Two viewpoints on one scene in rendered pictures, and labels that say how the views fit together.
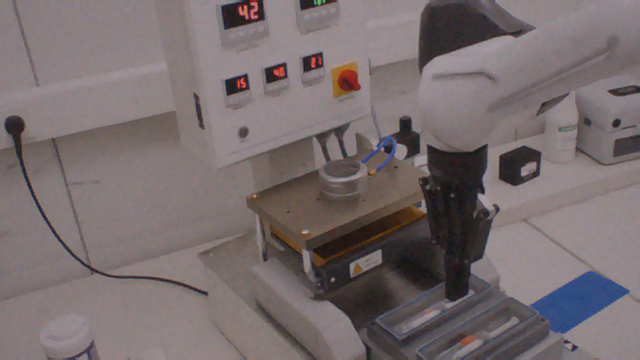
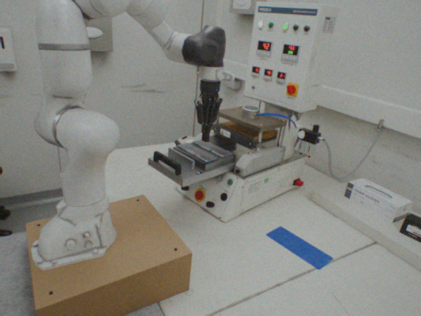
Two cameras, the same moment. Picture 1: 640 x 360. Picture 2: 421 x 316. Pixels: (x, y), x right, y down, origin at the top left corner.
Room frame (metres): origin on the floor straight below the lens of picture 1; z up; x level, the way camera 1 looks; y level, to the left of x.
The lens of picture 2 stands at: (0.53, -1.33, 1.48)
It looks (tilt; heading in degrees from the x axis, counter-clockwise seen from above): 23 degrees down; 77
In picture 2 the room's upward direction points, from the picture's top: 6 degrees clockwise
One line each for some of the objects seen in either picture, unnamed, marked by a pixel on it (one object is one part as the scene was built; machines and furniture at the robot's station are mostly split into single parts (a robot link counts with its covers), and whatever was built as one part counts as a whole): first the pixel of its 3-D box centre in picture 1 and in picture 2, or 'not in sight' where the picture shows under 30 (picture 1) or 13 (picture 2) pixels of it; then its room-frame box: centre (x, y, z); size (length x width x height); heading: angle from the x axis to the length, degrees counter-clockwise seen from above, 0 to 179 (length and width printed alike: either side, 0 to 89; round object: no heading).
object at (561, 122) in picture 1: (562, 114); not in sight; (1.64, -0.64, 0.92); 0.09 x 0.08 x 0.25; 23
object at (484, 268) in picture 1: (440, 250); (258, 160); (1.01, -0.19, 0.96); 0.26 x 0.05 x 0.07; 32
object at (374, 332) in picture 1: (456, 328); (204, 154); (0.78, -0.17, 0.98); 0.20 x 0.17 x 0.03; 122
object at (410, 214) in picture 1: (350, 210); (249, 126); (1.00, -0.04, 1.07); 0.22 x 0.17 x 0.10; 122
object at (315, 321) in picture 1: (304, 314); (214, 139); (0.87, 0.05, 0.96); 0.25 x 0.05 x 0.07; 32
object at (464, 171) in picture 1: (457, 174); (209, 93); (0.78, -0.17, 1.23); 0.08 x 0.08 x 0.09
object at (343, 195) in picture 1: (343, 191); (256, 121); (1.04, -0.04, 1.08); 0.31 x 0.24 x 0.13; 122
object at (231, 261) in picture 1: (340, 271); (248, 152); (1.03, -0.02, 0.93); 0.46 x 0.35 x 0.01; 32
